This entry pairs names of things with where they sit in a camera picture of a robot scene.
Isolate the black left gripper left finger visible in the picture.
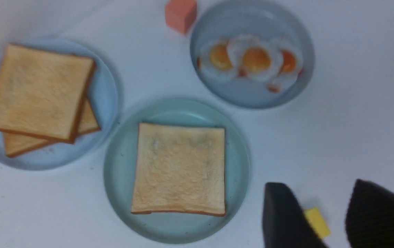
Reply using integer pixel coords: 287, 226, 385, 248
262, 182, 326, 248

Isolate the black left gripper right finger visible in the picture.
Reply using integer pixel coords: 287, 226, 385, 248
345, 179, 394, 248

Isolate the toast slice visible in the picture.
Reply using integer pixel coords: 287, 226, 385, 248
3, 97, 101, 157
0, 44, 96, 143
131, 123, 227, 217

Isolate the fried egg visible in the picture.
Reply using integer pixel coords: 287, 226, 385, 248
266, 38, 304, 94
227, 34, 283, 83
197, 39, 236, 81

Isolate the yellow cube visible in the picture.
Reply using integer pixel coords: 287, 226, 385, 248
303, 208, 331, 240

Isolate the mint green centre plate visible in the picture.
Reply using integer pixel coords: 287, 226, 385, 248
104, 98, 252, 246

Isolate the grey egg plate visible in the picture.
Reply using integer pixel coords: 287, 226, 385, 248
190, 0, 315, 109

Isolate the light blue bread plate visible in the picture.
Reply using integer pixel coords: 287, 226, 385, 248
0, 38, 123, 171

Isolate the orange cube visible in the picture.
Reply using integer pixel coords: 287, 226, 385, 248
164, 0, 197, 35

